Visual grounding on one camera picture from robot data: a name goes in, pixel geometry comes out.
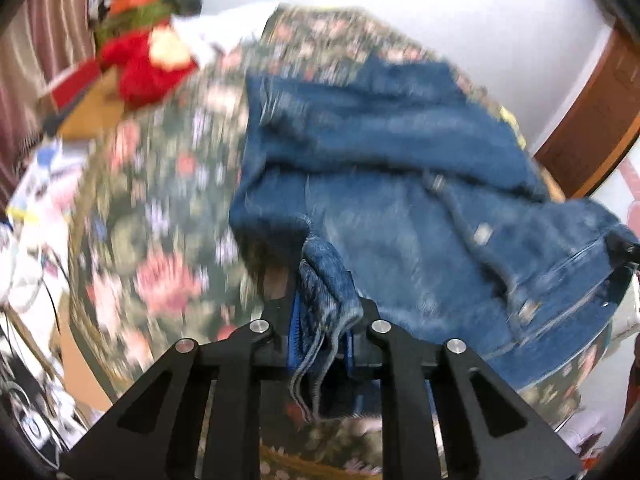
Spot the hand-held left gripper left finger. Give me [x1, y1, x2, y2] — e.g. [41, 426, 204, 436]
[59, 270, 302, 480]

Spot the red plush toy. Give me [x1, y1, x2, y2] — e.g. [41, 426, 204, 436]
[97, 25, 198, 108]

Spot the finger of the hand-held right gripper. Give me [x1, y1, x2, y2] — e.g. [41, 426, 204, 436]
[606, 236, 640, 272]

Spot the red box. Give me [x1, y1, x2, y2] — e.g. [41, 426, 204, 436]
[50, 57, 103, 108]

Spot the pink white printed sheet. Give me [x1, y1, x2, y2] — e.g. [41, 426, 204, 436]
[7, 137, 88, 306]

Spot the white wardrobe door with stickers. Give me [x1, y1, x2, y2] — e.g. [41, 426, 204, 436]
[595, 150, 640, 241]

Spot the blue denim jacket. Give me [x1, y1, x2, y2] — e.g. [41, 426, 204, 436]
[229, 57, 640, 421]

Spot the striped pink gold curtain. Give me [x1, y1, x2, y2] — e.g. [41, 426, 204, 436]
[0, 0, 98, 201]

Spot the yellow fleece blanket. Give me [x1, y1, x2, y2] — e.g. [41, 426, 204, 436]
[500, 107, 526, 148]

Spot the brown wooden door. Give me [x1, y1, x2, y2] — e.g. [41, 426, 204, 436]
[532, 25, 640, 198]

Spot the white cloth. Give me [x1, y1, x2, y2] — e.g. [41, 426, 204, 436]
[170, 2, 281, 58]

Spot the tangle of dark cables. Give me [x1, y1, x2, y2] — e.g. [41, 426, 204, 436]
[0, 305, 108, 466]

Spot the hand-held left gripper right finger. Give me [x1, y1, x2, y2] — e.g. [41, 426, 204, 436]
[347, 301, 585, 480]

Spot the dark floral blanket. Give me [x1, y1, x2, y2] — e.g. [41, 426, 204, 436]
[67, 5, 613, 480]

